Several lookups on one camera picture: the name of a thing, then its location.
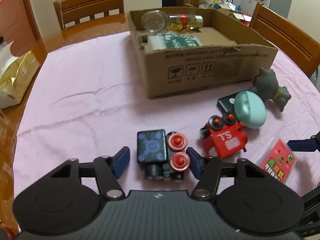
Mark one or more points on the cardboard box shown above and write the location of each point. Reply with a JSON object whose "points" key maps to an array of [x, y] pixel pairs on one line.
{"points": [[230, 52]]}

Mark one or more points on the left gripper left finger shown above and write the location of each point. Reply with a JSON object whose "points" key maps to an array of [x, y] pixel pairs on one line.
{"points": [[71, 195]]}

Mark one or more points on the capsule bottle with silver cap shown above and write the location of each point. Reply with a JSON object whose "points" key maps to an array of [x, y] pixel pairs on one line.
{"points": [[184, 22]]}

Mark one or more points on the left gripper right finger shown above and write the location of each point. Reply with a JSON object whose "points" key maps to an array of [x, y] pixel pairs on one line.
{"points": [[245, 200]]}

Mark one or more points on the teal earbud case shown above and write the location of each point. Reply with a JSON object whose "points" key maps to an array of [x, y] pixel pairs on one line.
{"points": [[250, 109]]}

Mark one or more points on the green medical swab box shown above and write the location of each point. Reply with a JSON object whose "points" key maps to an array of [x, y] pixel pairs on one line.
{"points": [[170, 40]]}

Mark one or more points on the pink tablecloth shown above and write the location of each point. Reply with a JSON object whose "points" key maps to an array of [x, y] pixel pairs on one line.
{"points": [[88, 100]]}

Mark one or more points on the red toy train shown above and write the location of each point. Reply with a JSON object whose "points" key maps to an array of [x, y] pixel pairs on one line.
{"points": [[223, 136]]}

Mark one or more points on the wooden chair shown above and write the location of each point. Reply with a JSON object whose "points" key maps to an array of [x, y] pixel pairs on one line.
{"points": [[69, 11], [300, 47]]}

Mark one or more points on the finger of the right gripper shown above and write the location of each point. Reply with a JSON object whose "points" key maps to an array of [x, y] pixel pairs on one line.
{"points": [[305, 145]]}

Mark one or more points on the pink card box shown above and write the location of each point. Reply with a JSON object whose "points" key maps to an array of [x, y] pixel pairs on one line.
{"points": [[278, 160]]}

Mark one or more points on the clear glass dome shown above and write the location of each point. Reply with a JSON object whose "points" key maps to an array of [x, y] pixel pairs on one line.
{"points": [[155, 21]]}

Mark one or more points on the blue black toy train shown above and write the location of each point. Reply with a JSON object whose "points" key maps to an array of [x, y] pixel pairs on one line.
{"points": [[162, 155]]}

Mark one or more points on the black device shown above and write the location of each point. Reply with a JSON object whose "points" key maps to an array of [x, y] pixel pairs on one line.
{"points": [[226, 103]]}

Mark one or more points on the gold tissue box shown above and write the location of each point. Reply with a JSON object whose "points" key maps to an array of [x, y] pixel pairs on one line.
{"points": [[17, 73]]}

